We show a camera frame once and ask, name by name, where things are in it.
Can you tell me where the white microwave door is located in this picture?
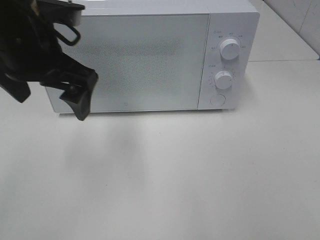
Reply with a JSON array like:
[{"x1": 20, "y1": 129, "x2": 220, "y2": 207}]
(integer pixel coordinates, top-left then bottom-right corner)
[{"x1": 62, "y1": 14, "x2": 209, "y2": 113}]

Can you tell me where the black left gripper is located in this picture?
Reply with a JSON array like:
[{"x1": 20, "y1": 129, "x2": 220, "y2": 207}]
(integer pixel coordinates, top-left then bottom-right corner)
[{"x1": 0, "y1": 14, "x2": 98, "y2": 121}]

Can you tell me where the white microwave oven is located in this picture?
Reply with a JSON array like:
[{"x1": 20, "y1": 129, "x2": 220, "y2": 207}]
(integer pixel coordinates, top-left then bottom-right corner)
[{"x1": 44, "y1": 0, "x2": 261, "y2": 116}]

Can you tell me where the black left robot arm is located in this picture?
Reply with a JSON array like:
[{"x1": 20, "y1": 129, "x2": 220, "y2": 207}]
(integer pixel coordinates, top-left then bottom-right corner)
[{"x1": 0, "y1": 0, "x2": 99, "y2": 121}]

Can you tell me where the white microwave knob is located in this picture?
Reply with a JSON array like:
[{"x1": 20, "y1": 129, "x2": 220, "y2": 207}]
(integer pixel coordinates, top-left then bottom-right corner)
[
  {"x1": 214, "y1": 70, "x2": 233, "y2": 90},
  {"x1": 219, "y1": 38, "x2": 240, "y2": 60}
]

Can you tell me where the round white door button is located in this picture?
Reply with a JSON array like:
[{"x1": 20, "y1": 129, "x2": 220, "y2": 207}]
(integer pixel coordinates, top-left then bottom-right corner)
[{"x1": 210, "y1": 94, "x2": 226, "y2": 107}]

